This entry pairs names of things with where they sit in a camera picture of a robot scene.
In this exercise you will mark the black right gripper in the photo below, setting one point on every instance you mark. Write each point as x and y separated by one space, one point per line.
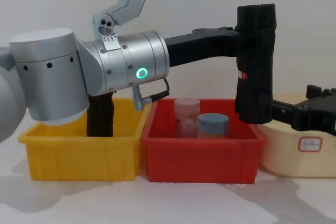
315 116

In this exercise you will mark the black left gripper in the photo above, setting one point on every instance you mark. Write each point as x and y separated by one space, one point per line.
189 48

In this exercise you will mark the black textured block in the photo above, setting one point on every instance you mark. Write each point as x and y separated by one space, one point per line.
256 51
101 119

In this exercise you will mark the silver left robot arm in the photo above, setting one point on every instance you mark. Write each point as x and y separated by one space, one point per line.
52 64

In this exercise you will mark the white label with red border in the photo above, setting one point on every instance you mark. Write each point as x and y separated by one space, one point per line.
309 144

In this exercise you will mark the cream plastic tub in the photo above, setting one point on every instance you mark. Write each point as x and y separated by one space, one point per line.
283 155

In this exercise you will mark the clear jar with blue lid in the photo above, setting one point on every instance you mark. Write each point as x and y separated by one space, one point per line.
212 124

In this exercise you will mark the clear jar with pink lid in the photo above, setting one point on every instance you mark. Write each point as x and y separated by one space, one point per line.
186 119

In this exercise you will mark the red plastic bin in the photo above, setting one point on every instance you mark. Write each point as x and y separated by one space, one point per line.
197 161

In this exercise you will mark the yellow plastic bin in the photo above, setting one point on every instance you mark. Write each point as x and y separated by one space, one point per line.
78 161

